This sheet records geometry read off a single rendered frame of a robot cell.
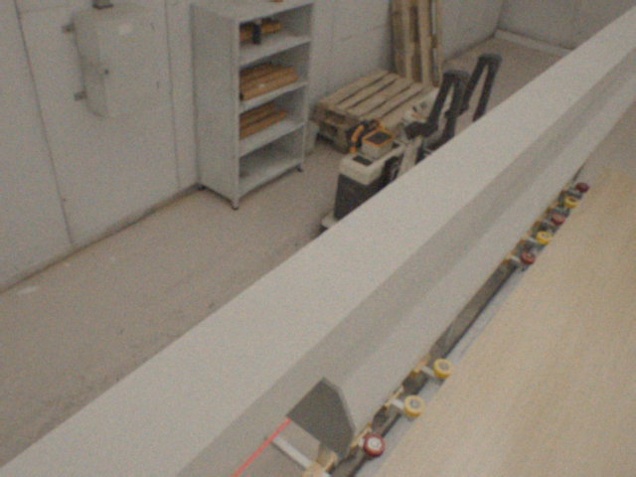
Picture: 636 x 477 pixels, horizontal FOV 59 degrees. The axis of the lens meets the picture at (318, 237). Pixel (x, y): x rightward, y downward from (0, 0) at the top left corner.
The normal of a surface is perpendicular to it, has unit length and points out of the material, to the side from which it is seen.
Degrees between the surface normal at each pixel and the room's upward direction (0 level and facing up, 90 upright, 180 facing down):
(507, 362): 0
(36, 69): 90
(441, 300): 61
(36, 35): 90
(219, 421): 0
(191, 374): 0
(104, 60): 90
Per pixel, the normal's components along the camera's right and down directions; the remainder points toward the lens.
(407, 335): 0.73, 0.00
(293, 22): -0.61, 0.44
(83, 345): 0.09, -0.78
